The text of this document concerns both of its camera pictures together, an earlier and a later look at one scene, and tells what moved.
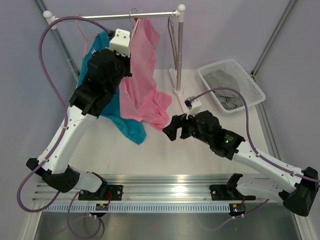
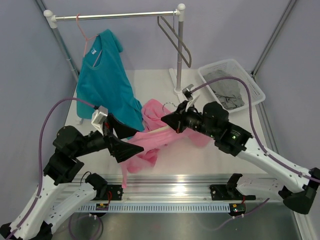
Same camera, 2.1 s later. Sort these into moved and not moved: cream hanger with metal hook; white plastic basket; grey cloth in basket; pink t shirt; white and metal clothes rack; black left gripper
Moved: black left gripper; pink t shirt; cream hanger with metal hook
Not moved: white plastic basket; white and metal clothes rack; grey cloth in basket
